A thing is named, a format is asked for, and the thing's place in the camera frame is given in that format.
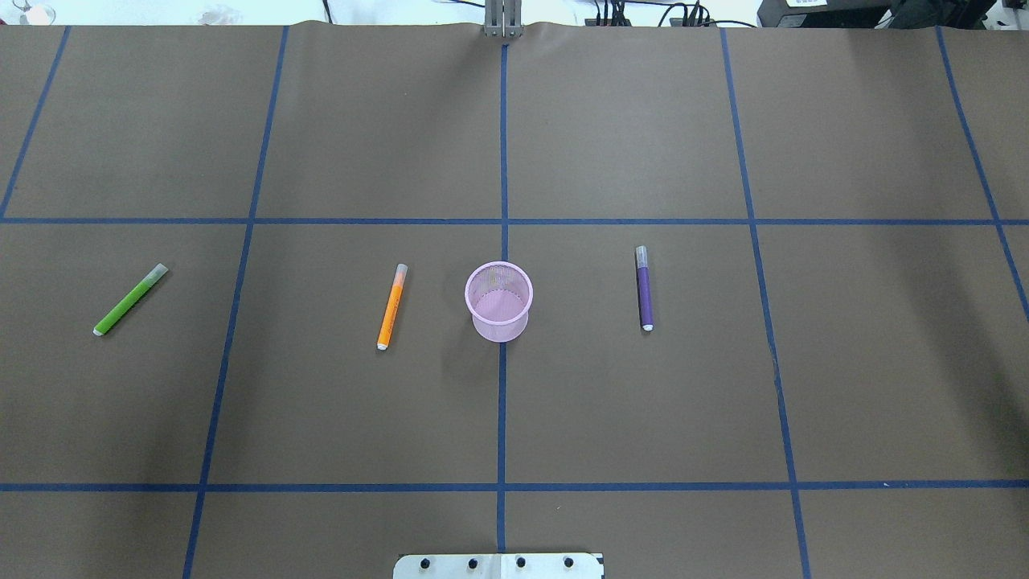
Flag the aluminium frame post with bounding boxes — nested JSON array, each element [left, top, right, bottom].
[[482, 0, 524, 39]]

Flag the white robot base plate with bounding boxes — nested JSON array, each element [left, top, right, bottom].
[[392, 552, 605, 578]]

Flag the black equipment box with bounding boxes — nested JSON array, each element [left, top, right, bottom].
[[757, 1, 996, 30]]

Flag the green highlighter pen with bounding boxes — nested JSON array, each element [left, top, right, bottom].
[[92, 263, 169, 337]]

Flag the orange highlighter pen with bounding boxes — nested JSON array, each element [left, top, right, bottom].
[[376, 263, 409, 351]]

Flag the pink mesh pen holder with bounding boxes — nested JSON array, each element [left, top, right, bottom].
[[463, 261, 534, 343]]

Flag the purple highlighter pen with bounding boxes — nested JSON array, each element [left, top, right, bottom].
[[635, 245, 654, 333]]

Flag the black power strip cables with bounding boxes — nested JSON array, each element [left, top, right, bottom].
[[584, 0, 758, 29]]

